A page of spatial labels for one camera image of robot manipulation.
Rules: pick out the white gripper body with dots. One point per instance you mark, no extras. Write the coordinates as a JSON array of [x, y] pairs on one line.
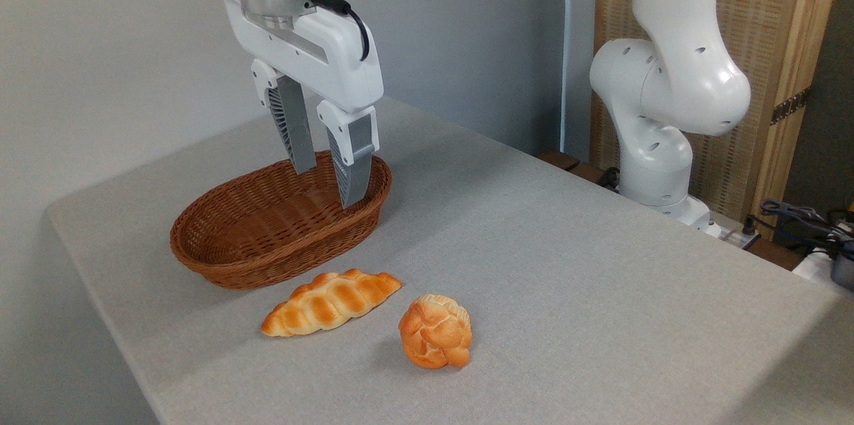
[[333, 58]]

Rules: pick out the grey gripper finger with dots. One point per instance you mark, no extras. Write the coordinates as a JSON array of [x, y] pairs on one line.
[[357, 158], [293, 125]]

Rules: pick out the long braided bread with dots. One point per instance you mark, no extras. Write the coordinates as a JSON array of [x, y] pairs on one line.
[[330, 301]]

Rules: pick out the brown wicker basket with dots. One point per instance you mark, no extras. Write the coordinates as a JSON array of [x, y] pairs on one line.
[[267, 231]]

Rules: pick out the round knotted bread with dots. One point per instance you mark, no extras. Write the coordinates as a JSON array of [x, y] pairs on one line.
[[435, 331]]

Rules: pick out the white vertical pole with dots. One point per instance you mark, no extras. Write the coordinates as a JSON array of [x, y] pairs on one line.
[[575, 45]]

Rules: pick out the wooden rattan folding screen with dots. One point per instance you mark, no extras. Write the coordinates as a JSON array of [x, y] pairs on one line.
[[767, 25]]

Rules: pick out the metal screen hinge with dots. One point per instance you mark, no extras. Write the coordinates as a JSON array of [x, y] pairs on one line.
[[790, 105]]

